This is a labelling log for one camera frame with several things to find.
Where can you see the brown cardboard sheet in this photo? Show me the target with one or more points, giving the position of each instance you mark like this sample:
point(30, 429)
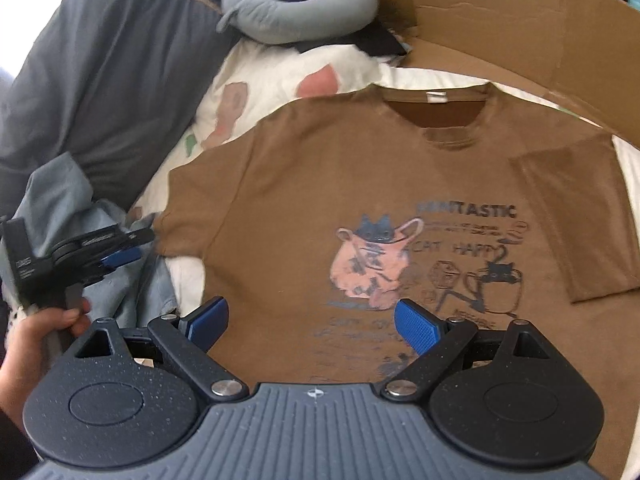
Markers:
point(580, 54)

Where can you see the brown t-shirt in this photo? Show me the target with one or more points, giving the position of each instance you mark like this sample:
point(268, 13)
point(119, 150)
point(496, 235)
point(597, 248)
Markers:
point(314, 223)

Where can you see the cream bear print blanket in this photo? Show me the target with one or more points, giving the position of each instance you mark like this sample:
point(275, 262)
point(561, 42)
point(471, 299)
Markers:
point(256, 80)

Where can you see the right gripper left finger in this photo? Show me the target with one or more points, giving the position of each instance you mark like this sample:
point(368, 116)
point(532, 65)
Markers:
point(184, 343)

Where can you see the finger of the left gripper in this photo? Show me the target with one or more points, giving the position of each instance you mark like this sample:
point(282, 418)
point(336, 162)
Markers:
point(121, 257)
point(137, 237)

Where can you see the person left hand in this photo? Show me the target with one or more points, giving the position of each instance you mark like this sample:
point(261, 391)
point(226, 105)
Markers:
point(23, 366)

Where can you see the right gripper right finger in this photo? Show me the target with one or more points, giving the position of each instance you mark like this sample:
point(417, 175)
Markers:
point(439, 346)

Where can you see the dark grey pillow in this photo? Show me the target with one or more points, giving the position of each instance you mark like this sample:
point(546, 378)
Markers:
point(115, 84)

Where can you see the grey neck pillow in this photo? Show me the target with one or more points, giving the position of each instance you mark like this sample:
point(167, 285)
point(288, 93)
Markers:
point(285, 22)

